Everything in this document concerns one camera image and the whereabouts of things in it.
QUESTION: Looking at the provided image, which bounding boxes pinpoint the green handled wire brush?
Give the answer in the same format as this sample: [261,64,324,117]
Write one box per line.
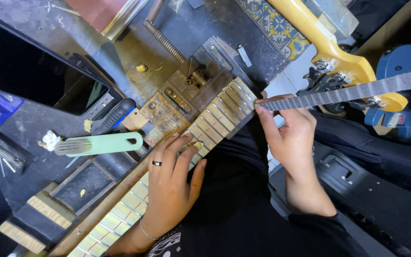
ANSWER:
[54,132,144,158]

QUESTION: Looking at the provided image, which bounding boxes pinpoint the pale wooden block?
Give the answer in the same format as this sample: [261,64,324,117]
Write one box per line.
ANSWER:
[0,220,47,255]
[26,181,78,230]

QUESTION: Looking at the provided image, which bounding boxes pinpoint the white cotton wad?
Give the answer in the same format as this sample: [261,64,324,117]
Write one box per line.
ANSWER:
[37,130,62,152]

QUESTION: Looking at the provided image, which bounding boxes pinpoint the black and blue screwdriver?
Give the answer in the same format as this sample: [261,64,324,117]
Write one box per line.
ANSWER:
[91,98,137,136]

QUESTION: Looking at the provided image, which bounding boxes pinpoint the small silver metal piece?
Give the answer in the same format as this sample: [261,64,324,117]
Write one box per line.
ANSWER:
[236,44,253,68]

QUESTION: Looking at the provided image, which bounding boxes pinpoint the small beige wooden block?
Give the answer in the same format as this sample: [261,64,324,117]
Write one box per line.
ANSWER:
[121,109,150,131]

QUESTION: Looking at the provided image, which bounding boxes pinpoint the person's left hand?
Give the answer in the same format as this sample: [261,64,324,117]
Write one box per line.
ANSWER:
[140,133,208,239]

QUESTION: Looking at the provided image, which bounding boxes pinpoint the rusty metal bench vise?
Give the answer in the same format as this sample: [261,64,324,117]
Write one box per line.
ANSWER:
[139,18,263,138]

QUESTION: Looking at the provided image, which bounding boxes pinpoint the person's right hand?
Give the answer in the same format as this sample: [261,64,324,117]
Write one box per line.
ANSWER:
[254,94,317,176]

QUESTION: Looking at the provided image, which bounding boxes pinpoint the silver chain bracelet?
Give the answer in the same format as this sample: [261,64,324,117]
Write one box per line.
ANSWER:
[139,217,160,241]

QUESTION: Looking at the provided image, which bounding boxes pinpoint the wooden guitar neck with frets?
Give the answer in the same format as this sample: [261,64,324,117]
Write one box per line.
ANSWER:
[66,76,259,257]

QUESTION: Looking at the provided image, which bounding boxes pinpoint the person's black shirt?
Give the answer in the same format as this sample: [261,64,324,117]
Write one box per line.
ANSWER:
[145,118,370,257]

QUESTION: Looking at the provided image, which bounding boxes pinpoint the large black tray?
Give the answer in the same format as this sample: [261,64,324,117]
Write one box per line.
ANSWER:
[0,9,126,117]

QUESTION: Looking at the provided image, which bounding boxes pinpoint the grey long fret file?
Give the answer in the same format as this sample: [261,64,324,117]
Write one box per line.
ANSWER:
[255,65,411,112]

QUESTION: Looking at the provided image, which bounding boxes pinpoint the reddish brown board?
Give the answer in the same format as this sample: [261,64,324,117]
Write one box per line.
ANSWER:
[64,0,150,42]

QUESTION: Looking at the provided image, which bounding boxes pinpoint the black metal guitar holder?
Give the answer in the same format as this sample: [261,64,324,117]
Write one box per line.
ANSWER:
[296,66,353,115]

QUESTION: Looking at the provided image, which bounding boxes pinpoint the blue machine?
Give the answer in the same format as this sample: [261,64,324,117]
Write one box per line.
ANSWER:
[364,44,411,140]

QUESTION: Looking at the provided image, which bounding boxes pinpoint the black hard case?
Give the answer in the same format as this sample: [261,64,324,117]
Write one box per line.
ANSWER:
[270,141,411,257]

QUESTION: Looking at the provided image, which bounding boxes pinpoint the brown cardboard box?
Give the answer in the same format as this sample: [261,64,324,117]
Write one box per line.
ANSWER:
[355,0,411,68]

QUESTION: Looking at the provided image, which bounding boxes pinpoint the yellow guitar headstock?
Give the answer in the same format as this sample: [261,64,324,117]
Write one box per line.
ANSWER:
[266,0,409,113]

